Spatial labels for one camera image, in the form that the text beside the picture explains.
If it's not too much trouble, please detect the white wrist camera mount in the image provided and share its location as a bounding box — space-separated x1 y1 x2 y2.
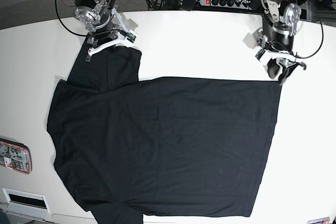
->
88 8 138 56
255 35 296 65

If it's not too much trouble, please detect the white power strip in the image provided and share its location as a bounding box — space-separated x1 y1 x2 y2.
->
199 0 251 10

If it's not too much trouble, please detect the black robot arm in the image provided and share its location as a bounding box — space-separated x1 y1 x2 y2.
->
255 0 307 85
74 0 137 62

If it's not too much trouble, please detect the colourful sticker card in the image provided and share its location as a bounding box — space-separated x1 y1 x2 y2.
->
307 217 330 224

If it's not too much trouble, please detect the white slotted tray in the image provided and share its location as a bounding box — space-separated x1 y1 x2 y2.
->
1 187 50 221

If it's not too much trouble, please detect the orange screw assortment box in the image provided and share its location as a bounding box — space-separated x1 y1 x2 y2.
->
0 138 33 174

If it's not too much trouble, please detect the black T-shirt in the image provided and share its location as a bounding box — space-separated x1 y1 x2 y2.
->
47 42 281 223

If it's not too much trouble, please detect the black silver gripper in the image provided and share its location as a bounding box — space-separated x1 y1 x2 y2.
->
266 51 307 85
86 23 131 63

